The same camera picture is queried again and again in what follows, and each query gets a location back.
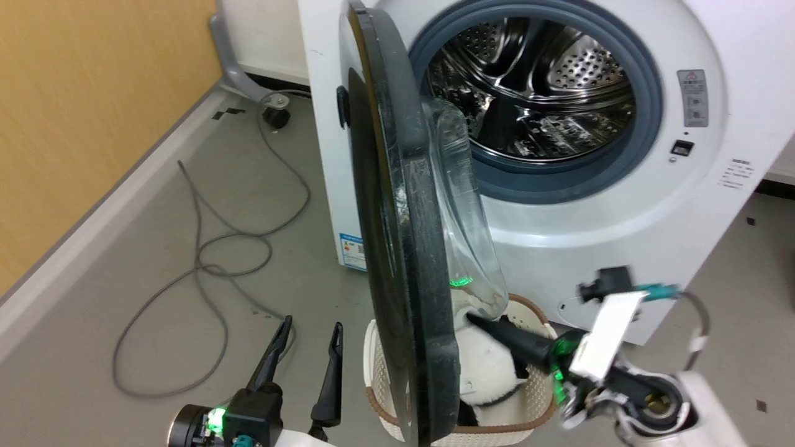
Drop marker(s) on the white laundry basket brown rim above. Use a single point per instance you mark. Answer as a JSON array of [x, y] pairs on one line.
[[539, 403]]

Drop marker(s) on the white front-load washing machine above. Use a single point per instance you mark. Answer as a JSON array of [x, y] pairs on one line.
[[621, 205]]

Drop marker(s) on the grey warning label sticker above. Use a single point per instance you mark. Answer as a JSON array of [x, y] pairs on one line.
[[692, 98]]

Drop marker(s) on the blue energy label sticker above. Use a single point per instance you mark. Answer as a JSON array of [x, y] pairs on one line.
[[352, 251]]

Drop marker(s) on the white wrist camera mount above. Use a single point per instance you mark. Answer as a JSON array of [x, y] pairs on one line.
[[608, 335]]

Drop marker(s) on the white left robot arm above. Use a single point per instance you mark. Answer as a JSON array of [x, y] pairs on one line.
[[304, 439]]

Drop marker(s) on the black tape mark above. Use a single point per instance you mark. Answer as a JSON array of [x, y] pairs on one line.
[[227, 113]]

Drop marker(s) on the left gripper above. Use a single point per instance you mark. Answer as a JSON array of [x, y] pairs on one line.
[[251, 416]]

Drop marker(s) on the grey metal stand leg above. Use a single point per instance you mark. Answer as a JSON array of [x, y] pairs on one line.
[[231, 68]]

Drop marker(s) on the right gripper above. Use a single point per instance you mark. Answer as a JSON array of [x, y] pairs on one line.
[[574, 391]]

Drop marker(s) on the black and white panda plush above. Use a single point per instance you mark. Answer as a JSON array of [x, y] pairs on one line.
[[487, 372]]

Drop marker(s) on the black caster wheel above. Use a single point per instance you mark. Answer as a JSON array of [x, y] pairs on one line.
[[276, 117]]

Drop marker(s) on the black round washing machine door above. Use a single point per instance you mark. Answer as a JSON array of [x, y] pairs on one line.
[[410, 248]]

